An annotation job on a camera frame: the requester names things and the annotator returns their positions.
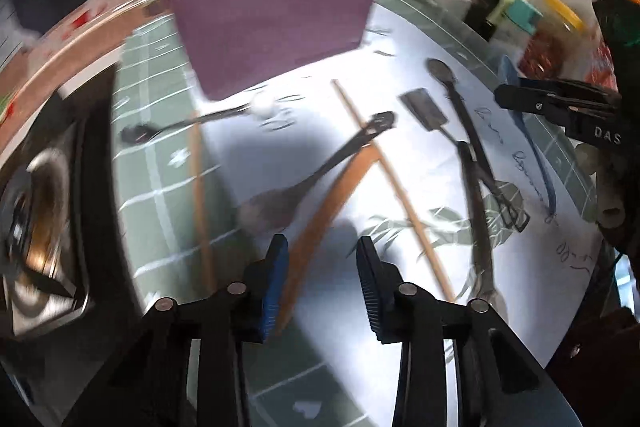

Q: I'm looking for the steel gas stove burner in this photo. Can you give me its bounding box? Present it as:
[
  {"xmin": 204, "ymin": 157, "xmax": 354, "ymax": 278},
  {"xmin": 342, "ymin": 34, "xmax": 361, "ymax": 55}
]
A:
[{"xmin": 0, "ymin": 122, "xmax": 96, "ymax": 339}]

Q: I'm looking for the black glass cooktop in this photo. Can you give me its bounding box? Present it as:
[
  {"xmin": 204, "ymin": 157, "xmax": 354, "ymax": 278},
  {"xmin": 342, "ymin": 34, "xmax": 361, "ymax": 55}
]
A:
[{"xmin": 0, "ymin": 57, "xmax": 123, "ymax": 358}]

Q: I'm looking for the jar with yellow lid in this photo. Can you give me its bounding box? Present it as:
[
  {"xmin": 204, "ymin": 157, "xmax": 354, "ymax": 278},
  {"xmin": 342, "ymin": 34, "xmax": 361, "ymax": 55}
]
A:
[{"xmin": 517, "ymin": 0, "xmax": 587, "ymax": 78}]

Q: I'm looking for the black long-handled spoon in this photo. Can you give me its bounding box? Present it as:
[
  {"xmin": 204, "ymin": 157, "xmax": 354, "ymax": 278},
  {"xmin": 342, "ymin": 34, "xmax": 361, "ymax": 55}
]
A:
[{"xmin": 426, "ymin": 58, "xmax": 532, "ymax": 234}]

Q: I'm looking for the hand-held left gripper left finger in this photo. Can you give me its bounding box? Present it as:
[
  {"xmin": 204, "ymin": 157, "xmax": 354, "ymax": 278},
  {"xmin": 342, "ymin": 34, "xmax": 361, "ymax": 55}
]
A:
[{"xmin": 62, "ymin": 234, "xmax": 291, "ymax": 427}]

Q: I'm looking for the black spatula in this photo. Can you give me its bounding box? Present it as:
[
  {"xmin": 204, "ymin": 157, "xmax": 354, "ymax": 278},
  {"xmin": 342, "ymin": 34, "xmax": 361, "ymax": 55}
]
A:
[{"xmin": 399, "ymin": 89, "xmax": 506, "ymax": 314}]

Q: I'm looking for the person's right hand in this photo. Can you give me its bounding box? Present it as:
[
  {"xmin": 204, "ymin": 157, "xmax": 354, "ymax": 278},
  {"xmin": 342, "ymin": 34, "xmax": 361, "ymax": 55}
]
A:
[{"xmin": 574, "ymin": 141, "xmax": 627, "ymax": 229}]

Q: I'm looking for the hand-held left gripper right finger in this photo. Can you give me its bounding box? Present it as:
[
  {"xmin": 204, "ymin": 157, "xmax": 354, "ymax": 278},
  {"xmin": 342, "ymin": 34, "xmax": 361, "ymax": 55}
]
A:
[{"xmin": 356, "ymin": 236, "xmax": 583, "ymax": 427}]

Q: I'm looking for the blue plastic spoon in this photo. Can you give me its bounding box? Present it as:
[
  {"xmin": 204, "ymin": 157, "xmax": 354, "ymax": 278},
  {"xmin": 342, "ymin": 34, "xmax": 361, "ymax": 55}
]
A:
[{"xmin": 496, "ymin": 56, "xmax": 560, "ymax": 219}]

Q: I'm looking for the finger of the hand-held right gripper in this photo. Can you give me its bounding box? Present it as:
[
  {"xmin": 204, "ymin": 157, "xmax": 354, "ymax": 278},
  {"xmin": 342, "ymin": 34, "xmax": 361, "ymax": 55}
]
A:
[{"xmin": 494, "ymin": 77, "xmax": 622, "ymax": 128}]

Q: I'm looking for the black ladle with white ball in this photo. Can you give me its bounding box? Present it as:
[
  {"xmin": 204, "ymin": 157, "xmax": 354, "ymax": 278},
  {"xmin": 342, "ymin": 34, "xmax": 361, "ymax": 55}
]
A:
[{"xmin": 120, "ymin": 93, "xmax": 282, "ymax": 144}]

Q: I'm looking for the black serving spoon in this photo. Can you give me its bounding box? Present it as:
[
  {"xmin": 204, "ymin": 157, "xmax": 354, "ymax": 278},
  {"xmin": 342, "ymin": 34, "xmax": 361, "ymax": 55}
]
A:
[{"xmin": 237, "ymin": 111, "xmax": 397, "ymax": 234}]

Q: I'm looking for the purple plastic utensil container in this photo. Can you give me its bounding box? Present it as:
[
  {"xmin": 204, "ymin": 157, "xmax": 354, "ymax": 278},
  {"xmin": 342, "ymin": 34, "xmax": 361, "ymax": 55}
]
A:
[{"xmin": 159, "ymin": 0, "xmax": 388, "ymax": 102}]

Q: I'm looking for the wooden chopstick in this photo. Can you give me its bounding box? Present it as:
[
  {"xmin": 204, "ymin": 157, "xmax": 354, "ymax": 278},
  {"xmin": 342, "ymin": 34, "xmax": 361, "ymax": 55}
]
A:
[
  {"xmin": 331, "ymin": 79, "xmax": 457, "ymax": 304},
  {"xmin": 189, "ymin": 122, "xmax": 217, "ymax": 294}
]

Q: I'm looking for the wooden spatula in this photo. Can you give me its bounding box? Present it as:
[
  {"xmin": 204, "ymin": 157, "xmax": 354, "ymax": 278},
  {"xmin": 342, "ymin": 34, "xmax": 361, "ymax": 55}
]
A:
[{"xmin": 274, "ymin": 146, "xmax": 382, "ymax": 334}]

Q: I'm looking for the green patterned table cover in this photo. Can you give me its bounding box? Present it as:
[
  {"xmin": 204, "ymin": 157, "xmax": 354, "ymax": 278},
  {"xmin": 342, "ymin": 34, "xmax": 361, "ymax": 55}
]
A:
[{"xmin": 111, "ymin": 0, "xmax": 622, "ymax": 427}]

